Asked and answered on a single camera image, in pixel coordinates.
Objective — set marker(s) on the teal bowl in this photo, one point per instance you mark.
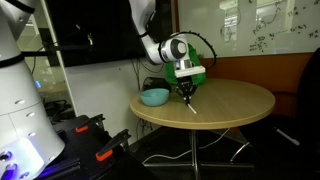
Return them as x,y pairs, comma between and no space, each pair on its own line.
154,97

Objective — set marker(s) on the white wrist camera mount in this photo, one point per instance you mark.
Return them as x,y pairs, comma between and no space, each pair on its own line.
190,71

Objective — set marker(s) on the white pen with black cap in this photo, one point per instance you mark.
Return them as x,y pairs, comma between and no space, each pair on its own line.
191,108

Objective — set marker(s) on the brown leather sofa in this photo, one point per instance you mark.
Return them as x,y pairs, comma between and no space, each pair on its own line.
260,71

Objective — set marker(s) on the metal table base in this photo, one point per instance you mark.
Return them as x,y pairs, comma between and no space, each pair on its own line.
195,150

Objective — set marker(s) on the black wall screen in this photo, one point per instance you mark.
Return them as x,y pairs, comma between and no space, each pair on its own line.
100,30

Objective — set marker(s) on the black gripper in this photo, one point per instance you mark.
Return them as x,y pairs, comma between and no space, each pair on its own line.
186,82

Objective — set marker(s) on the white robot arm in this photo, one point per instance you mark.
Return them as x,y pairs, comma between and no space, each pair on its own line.
20,100

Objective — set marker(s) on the whiteboard with writing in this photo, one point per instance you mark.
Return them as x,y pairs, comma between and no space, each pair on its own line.
253,26

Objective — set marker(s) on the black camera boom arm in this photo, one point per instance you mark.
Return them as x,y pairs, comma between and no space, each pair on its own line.
50,51

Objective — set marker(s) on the green plastic bag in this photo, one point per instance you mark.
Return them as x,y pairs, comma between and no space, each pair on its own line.
200,75

